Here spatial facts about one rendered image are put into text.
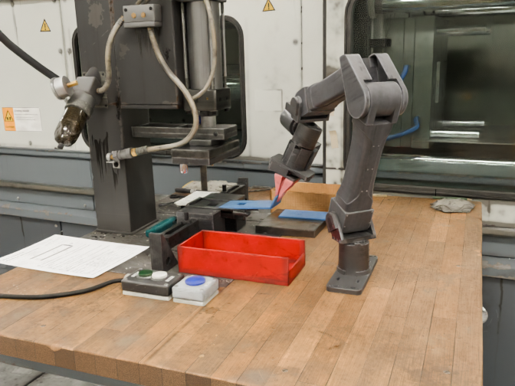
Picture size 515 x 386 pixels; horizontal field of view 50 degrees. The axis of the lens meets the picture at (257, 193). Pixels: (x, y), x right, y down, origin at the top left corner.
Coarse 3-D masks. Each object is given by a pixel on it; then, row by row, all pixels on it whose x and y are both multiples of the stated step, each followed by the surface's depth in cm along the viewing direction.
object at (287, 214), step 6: (288, 210) 156; (294, 210) 156; (282, 216) 150; (288, 216) 150; (294, 216) 150; (300, 216) 150; (306, 216) 150; (312, 216) 150; (318, 216) 149; (324, 216) 149
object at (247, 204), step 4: (276, 196) 131; (276, 200) 132; (280, 200) 137; (224, 204) 139; (228, 204) 138; (232, 204) 138; (236, 204) 137; (244, 204) 137; (248, 204) 136; (252, 204) 136; (256, 204) 135; (260, 204) 135; (264, 204) 135; (268, 204) 134; (272, 204) 131; (276, 204) 134; (236, 208) 135; (240, 208) 134; (244, 208) 134; (248, 208) 134; (252, 208) 133; (256, 208) 133; (260, 208) 133; (264, 208) 132; (268, 208) 132
